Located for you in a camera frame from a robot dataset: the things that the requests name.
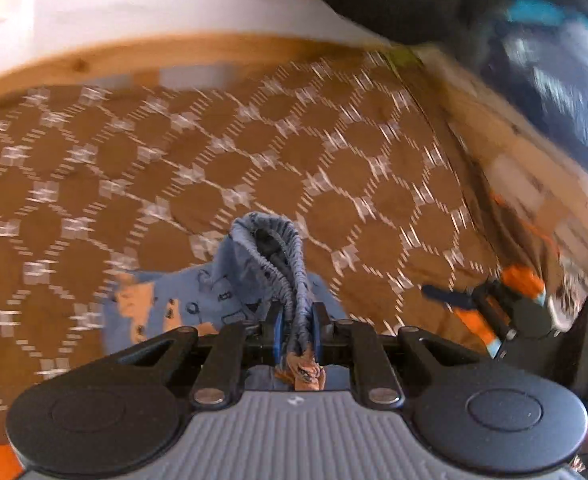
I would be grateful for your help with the brown PF patterned blanket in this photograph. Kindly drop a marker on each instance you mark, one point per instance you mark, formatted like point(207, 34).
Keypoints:
point(355, 151)

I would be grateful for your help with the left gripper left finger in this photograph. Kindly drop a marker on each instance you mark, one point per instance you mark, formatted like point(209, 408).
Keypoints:
point(238, 347)

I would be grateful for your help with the blue patterned pajama pants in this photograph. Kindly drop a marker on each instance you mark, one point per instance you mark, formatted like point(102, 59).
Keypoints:
point(257, 266)

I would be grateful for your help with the dark blue plastic-wrapped bundle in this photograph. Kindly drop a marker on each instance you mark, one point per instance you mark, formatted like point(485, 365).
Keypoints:
point(535, 54)

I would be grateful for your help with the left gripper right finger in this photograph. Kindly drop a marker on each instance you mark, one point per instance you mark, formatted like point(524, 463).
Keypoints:
point(354, 359)

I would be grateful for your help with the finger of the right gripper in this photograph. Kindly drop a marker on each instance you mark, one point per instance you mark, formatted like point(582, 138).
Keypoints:
point(478, 308)

